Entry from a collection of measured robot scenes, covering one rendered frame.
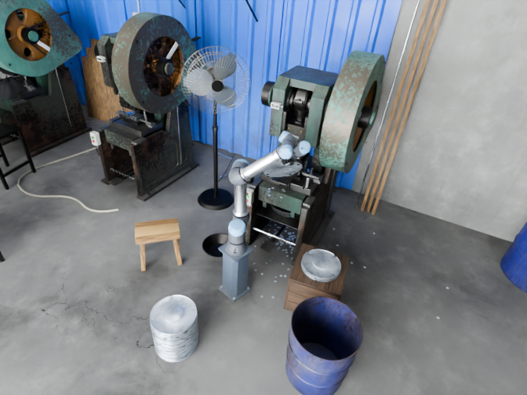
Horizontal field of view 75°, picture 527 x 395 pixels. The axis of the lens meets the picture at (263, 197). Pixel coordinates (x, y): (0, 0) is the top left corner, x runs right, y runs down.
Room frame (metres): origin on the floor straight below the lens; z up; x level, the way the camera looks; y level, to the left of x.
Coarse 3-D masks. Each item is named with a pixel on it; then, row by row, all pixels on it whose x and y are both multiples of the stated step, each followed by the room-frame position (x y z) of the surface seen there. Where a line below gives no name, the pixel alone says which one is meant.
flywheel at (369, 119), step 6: (372, 90) 2.60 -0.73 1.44; (366, 96) 2.62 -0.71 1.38; (372, 96) 2.61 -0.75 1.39; (366, 102) 2.62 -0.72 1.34; (372, 102) 2.67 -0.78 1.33; (366, 108) 2.31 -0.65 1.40; (372, 108) 2.31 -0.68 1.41; (360, 114) 2.26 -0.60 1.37; (366, 114) 2.27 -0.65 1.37; (372, 114) 2.29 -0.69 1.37; (360, 120) 2.27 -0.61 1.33; (366, 120) 2.25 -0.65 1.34; (372, 120) 2.26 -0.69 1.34; (360, 126) 2.28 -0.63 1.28; (366, 126) 2.26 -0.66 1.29; (360, 132) 2.54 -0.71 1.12; (354, 138) 2.50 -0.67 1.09; (360, 138) 2.56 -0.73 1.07; (354, 144) 2.45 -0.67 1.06; (354, 150) 2.45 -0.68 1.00
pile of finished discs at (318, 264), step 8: (304, 256) 1.87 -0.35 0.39; (312, 256) 1.88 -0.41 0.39; (320, 256) 1.88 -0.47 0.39; (328, 256) 1.89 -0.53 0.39; (304, 264) 1.79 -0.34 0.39; (312, 264) 1.80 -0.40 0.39; (320, 264) 1.80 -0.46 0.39; (328, 264) 1.80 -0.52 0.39; (336, 264) 1.82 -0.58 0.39; (304, 272) 1.74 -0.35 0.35; (312, 272) 1.72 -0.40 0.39; (320, 272) 1.73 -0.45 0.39; (328, 272) 1.73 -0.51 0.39; (336, 272) 1.74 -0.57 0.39; (320, 280) 1.67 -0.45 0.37; (328, 280) 1.68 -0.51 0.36
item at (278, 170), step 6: (294, 162) 2.13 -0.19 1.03; (270, 168) 2.14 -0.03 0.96; (276, 168) 2.17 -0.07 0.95; (282, 168) 2.18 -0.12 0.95; (288, 168) 2.19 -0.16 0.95; (294, 168) 2.19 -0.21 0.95; (300, 168) 2.21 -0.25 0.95; (270, 174) 2.21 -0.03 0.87; (276, 174) 2.23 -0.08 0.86; (282, 174) 2.24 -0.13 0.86; (288, 174) 2.26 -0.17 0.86
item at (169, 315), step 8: (168, 296) 1.45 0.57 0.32; (176, 296) 1.46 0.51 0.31; (184, 296) 1.47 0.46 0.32; (160, 304) 1.39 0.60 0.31; (168, 304) 1.39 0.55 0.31; (176, 304) 1.40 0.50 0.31; (184, 304) 1.41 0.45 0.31; (192, 304) 1.41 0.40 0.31; (152, 312) 1.33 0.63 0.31; (160, 312) 1.33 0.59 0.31; (168, 312) 1.33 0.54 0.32; (176, 312) 1.34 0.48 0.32; (184, 312) 1.35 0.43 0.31; (192, 312) 1.35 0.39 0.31; (152, 320) 1.27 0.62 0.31; (160, 320) 1.27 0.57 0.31; (168, 320) 1.28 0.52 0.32; (176, 320) 1.28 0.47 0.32; (184, 320) 1.29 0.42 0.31; (192, 320) 1.30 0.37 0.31; (160, 328) 1.22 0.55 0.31; (168, 328) 1.22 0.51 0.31; (176, 328) 1.23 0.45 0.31; (184, 328) 1.23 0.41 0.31
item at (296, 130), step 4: (292, 120) 2.55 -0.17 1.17; (296, 120) 2.52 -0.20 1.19; (304, 120) 2.53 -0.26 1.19; (288, 124) 2.47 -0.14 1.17; (292, 124) 2.47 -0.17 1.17; (296, 124) 2.48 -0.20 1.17; (300, 124) 2.48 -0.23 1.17; (288, 128) 2.47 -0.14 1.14; (292, 128) 2.46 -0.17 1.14; (296, 128) 2.44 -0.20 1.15; (300, 128) 2.43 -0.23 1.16; (292, 132) 2.46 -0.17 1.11; (296, 132) 2.44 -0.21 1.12; (300, 132) 2.43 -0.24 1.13; (296, 136) 2.44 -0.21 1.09; (300, 136) 2.43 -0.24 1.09; (300, 140) 2.42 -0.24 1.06
